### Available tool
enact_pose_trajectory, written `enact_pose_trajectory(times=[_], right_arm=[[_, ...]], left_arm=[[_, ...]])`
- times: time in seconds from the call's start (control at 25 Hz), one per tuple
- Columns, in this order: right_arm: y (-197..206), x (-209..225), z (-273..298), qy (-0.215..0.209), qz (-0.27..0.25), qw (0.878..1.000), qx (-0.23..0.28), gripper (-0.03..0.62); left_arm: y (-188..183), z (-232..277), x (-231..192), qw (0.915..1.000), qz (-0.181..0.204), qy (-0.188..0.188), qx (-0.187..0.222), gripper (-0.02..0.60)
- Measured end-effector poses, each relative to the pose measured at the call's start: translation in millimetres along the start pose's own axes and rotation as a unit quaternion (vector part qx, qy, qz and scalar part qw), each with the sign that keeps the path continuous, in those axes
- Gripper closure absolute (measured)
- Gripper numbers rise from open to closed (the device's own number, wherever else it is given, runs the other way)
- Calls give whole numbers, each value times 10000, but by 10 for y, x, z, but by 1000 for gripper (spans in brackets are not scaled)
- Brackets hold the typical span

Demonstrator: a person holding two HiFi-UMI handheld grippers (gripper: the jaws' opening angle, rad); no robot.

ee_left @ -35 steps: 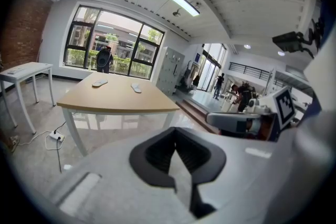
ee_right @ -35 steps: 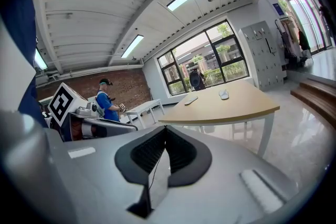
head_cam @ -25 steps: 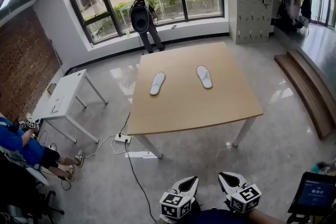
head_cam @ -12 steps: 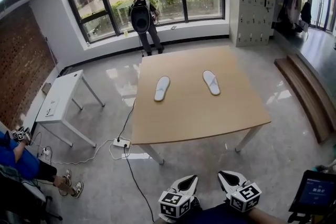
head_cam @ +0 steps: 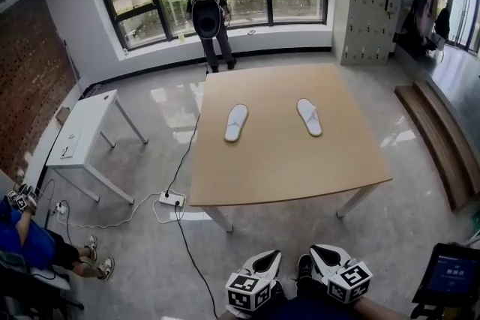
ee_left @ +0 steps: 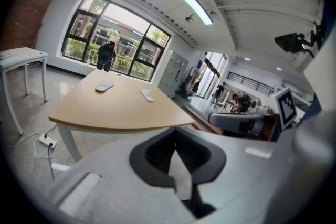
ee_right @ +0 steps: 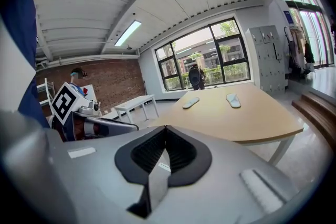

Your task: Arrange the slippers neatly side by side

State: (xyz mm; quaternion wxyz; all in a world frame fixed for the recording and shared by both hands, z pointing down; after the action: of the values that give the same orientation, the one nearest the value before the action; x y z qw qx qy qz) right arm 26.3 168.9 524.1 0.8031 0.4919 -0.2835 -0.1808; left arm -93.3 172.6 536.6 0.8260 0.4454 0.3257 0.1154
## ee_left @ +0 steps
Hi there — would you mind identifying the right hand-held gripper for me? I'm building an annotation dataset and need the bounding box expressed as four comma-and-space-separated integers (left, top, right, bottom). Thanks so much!
208, 87, 298, 142

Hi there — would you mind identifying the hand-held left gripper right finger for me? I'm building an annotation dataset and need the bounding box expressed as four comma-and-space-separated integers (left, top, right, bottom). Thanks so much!
167, 127, 296, 221

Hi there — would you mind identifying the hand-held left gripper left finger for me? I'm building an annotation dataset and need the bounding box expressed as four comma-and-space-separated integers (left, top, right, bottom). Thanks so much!
49, 127, 198, 224

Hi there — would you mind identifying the white slipper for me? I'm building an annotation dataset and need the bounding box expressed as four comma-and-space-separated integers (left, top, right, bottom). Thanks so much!
140, 88, 155, 103
95, 80, 114, 92

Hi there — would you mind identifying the black railing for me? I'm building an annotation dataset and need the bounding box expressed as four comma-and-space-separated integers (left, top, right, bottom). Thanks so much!
227, 72, 277, 98

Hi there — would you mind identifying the grey locker cabinet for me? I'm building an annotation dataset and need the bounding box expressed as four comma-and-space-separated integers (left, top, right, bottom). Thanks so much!
158, 50, 190, 99

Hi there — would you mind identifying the white power strip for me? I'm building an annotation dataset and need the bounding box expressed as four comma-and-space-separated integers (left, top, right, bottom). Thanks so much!
39, 133, 58, 150

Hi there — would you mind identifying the wooden table with white legs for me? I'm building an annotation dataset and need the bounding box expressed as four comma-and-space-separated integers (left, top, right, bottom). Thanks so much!
48, 69, 196, 163

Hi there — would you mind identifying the person's blue shirt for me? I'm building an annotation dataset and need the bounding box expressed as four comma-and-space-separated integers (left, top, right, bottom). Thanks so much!
293, 0, 336, 218

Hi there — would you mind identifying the long ceiling light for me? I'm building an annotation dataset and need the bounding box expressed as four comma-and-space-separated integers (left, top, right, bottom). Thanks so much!
169, 0, 214, 26

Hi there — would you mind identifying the black backpack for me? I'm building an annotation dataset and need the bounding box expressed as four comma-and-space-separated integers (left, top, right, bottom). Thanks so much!
96, 40, 118, 71

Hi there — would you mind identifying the black framed window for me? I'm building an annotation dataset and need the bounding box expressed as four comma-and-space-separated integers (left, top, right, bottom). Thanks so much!
55, 0, 172, 82

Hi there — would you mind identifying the black power cable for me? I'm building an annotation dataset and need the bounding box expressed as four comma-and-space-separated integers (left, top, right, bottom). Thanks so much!
41, 124, 58, 180

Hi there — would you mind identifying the white power cable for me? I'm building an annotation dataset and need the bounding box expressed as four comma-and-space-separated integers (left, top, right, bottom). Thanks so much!
6, 132, 55, 159

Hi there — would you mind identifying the black camera on mount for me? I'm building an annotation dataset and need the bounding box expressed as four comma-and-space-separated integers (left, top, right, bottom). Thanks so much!
274, 20, 327, 59

